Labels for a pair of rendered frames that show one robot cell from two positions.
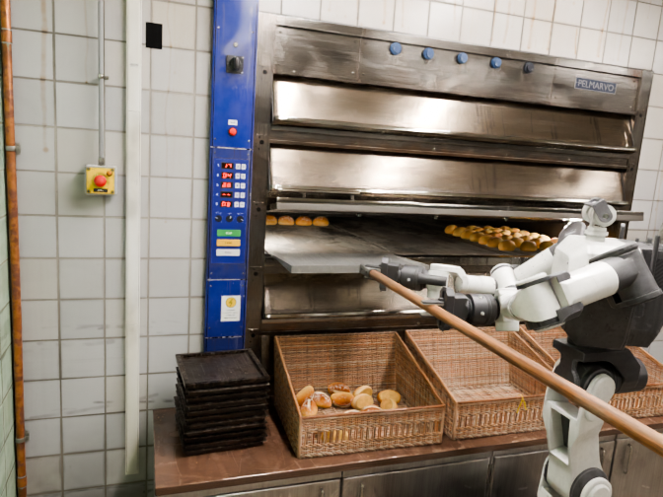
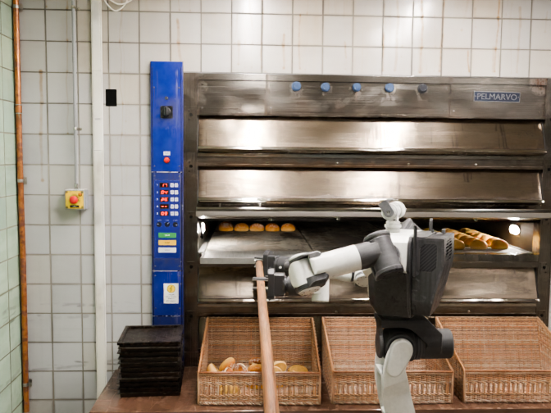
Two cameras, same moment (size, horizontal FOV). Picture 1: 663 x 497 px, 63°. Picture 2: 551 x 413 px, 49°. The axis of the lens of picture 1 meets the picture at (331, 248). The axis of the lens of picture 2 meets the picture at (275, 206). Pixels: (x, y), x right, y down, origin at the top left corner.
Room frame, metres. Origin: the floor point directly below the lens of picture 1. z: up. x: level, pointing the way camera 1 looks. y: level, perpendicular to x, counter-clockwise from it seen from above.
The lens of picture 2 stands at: (-0.69, -1.00, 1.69)
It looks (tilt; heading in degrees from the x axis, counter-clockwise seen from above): 5 degrees down; 17
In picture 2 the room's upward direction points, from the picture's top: 1 degrees clockwise
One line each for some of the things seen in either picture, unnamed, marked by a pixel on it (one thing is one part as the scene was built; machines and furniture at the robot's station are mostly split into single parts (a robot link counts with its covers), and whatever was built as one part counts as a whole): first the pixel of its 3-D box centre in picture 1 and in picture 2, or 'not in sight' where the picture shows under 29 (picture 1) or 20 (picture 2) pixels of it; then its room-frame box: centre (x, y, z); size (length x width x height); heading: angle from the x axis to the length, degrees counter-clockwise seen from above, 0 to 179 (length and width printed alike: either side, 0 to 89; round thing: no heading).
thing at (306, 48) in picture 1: (476, 72); (372, 97); (2.46, -0.57, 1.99); 1.80 x 0.08 x 0.21; 109
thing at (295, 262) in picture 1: (346, 258); (257, 254); (2.13, -0.06, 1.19); 0.55 x 0.36 x 0.03; 109
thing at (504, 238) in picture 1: (506, 237); (451, 237); (3.04, -0.98, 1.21); 0.61 x 0.48 x 0.06; 19
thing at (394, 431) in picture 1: (353, 387); (259, 357); (1.99, -0.12, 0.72); 0.56 x 0.49 x 0.28; 108
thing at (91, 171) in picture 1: (101, 179); (76, 199); (1.90, 0.82, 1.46); 0.10 x 0.07 x 0.10; 109
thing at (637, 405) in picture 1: (594, 367); (503, 356); (2.39, -1.25, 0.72); 0.56 x 0.49 x 0.28; 108
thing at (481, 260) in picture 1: (455, 260); (369, 256); (2.46, -0.57, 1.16); 1.80 x 0.06 x 0.04; 109
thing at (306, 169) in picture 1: (467, 177); (371, 185); (2.44, -0.58, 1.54); 1.79 x 0.11 x 0.19; 109
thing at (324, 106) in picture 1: (474, 117); (372, 134); (2.44, -0.58, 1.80); 1.79 x 0.11 x 0.19; 109
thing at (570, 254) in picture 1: (610, 286); (407, 268); (1.58, -0.84, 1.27); 0.34 x 0.30 x 0.36; 171
